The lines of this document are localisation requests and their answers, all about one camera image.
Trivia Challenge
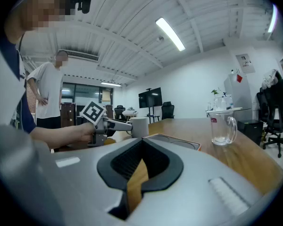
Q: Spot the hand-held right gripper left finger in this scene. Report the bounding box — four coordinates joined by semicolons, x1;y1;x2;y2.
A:
0;123;143;226

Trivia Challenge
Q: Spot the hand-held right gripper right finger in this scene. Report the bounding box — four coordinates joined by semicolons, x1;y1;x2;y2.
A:
129;137;274;226

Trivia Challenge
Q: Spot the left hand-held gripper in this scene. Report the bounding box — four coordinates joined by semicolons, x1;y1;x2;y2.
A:
79;100;133;148

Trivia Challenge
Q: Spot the grey ceramic mug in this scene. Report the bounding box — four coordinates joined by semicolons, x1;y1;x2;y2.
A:
129;116;150;140

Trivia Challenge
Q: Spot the clear glass mug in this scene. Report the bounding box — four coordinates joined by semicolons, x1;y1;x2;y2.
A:
209;113;238;146

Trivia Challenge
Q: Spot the person's left forearm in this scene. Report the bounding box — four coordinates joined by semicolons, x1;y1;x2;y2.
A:
30;122;96;150

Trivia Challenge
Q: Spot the black office chair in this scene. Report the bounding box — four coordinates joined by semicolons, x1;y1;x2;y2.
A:
257;71;283;159
161;101;175;120
114;105;127;122

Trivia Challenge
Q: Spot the black television stand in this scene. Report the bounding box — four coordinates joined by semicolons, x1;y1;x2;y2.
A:
145;106;161;124

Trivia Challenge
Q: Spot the black television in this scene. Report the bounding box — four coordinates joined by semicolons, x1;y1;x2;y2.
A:
138;87;162;109

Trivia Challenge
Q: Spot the long ceiling light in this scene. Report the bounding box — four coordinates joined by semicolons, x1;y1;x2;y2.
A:
155;17;186;52
267;4;278;33
100;81;122;87

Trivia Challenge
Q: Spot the orange tray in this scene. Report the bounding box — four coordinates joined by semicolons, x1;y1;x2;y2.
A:
143;133;201;152

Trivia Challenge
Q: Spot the dark brown cabinet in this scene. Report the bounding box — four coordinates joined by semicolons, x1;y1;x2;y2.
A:
60;102;76;128

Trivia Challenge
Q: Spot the ceiling air vent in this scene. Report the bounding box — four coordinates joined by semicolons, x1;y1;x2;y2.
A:
58;48;100;62

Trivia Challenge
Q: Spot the black cabinet box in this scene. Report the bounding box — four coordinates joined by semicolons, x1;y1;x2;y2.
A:
237;119;264;147

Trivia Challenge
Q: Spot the white desk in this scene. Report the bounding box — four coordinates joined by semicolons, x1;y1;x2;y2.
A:
205;106;243;118

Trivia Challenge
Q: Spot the green potted plant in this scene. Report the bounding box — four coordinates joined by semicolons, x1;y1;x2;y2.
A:
211;87;224;98

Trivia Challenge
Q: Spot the grey refrigerator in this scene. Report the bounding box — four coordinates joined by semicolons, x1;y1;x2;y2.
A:
224;72;253;121

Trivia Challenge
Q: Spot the person's navy and white shirt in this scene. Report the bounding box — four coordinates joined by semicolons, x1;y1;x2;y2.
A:
0;35;37;134

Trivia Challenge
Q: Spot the grey electrical panel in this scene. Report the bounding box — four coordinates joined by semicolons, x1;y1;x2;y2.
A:
235;53;256;74

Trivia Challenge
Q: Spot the person's head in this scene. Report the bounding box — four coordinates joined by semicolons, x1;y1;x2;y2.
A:
4;0;80;44

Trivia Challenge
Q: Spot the black head-worn camera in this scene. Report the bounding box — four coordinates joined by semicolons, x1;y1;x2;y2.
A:
74;0;93;14

